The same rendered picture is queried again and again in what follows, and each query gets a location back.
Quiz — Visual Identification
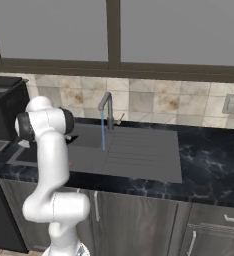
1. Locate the grey sink with drainboard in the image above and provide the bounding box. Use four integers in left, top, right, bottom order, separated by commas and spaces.
7, 122, 184, 185

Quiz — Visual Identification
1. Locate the grey tap lever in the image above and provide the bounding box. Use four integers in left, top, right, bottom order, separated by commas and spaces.
114, 112, 126, 127

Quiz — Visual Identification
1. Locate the blue water stream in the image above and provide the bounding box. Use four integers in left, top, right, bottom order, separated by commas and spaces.
100, 110, 107, 152

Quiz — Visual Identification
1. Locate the dark grey tap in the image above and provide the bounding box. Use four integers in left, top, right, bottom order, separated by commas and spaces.
97, 91, 115, 131

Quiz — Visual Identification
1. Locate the dark wood cupboard door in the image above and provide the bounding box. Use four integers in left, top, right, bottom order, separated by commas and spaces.
89, 189, 179, 256
179, 222, 234, 256
0, 178, 97, 253

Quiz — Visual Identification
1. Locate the black coffee machine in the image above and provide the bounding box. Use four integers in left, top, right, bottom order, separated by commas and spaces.
0, 75, 31, 155

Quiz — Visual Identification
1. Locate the dark wood drawer front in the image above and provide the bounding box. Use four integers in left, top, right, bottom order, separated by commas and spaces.
188, 202, 234, 232

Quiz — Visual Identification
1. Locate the black dishwasher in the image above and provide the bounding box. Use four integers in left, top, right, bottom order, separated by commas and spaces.
0, 175, 29, 255

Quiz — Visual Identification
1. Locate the dark brown window frame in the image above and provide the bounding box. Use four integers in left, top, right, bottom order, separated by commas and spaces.
0, 0, 234, 85

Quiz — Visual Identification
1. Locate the grey wall outlet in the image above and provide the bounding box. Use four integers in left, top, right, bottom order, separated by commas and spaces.
221, 93, 234, 116

